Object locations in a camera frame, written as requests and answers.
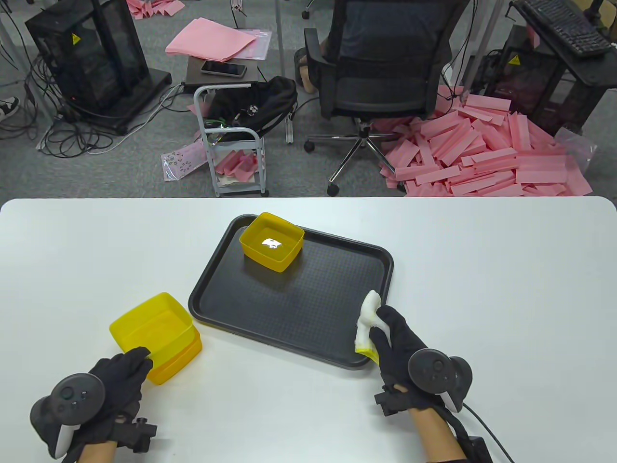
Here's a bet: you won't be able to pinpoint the pink foam bundle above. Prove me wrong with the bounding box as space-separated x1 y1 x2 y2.
215 150 258 177

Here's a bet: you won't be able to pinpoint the black smartphone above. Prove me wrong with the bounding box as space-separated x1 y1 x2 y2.
201 60 247 78

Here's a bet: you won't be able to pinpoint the black keyboard shelf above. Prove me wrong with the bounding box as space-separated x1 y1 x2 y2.
510 0 617 90

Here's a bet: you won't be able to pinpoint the tangle of black cables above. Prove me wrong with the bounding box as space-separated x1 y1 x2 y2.
0 10 116 157

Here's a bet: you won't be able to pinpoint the black keyboard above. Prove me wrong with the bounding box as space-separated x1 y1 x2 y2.
518 0 613 58

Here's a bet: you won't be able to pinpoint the black handheld controller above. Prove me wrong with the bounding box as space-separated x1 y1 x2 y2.
408 348 473 413
30 373 106 460

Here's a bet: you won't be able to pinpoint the person's right forearm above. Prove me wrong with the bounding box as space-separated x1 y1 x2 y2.
410 408 468 463

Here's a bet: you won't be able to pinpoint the stack of pink sheets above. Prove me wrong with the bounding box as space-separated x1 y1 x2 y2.
165 18 258 63

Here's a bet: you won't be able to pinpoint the black plastic tray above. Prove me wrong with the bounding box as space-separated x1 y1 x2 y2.
188 214 395 371

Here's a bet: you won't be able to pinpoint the person's left hand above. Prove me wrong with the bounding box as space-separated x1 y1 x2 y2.
62 346 158 463

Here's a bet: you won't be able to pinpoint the pile of pink foam strips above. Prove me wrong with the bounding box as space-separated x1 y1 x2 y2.
374 86 593 197

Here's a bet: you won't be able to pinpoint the person's right hand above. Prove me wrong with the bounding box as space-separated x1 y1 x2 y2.
369 304 446 417

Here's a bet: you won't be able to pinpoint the pink patterned plastic bag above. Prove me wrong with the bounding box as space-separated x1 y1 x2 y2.
161 141 209 182

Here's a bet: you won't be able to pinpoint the white rolling cart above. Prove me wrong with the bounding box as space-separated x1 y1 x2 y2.
194 83 269 197

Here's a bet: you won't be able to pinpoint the thin black cable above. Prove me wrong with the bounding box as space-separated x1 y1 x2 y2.
463 403 515 463

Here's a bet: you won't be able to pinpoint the black mesh computer cabinet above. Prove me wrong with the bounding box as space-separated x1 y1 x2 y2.
484 24 603 138
25 0 173 136

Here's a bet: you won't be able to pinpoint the person's left forearm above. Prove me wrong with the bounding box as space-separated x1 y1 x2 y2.
77 441 119 463

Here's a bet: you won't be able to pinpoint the crumpled clear plastic bag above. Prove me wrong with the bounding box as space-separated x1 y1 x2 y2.
554 126 598 175

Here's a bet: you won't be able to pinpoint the amber yellow plastic food container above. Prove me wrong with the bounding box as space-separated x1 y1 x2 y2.
147 328 203 385
239 212 305 274

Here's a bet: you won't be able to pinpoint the clear flat plastic bag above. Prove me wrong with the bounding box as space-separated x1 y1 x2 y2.
230 28 273 61

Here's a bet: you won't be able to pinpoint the scattered pink foam pieces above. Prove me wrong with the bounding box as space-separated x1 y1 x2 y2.
126 0 186 20

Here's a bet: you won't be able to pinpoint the black mesh office chair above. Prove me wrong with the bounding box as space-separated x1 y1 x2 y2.
304 0 470 197

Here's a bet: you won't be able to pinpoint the lemon yellow plastic food container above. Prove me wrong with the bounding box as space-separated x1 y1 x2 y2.
109 292 194 369

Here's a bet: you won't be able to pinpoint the white yellow-edged dish cloth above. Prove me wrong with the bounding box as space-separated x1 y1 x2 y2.
354 289 381 362

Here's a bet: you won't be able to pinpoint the black backpack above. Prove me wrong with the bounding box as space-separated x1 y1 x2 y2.
207 76 298 143

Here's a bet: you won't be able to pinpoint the small brown side table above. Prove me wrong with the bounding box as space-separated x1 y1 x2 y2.
186 57 254 95

